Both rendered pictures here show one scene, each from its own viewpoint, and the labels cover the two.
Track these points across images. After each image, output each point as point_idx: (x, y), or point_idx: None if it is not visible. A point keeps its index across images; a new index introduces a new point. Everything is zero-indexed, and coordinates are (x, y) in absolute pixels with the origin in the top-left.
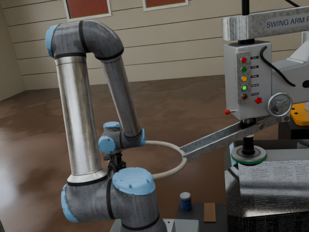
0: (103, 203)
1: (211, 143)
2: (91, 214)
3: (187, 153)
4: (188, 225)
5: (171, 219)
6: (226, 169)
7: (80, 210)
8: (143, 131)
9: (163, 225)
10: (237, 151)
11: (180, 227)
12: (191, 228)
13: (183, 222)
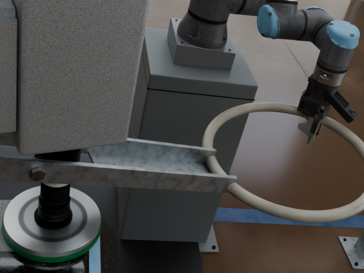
0: None
1: (155, 141)
2: None
3: (206, 149)
4: (162, 69)
5: (180, 44)
6: (112, 232)
7: None
8: (264, 5)
9: (182, 22)
10: (82, 222)
11: (171, 67)
12: (157, 66)
13: (169, 72)
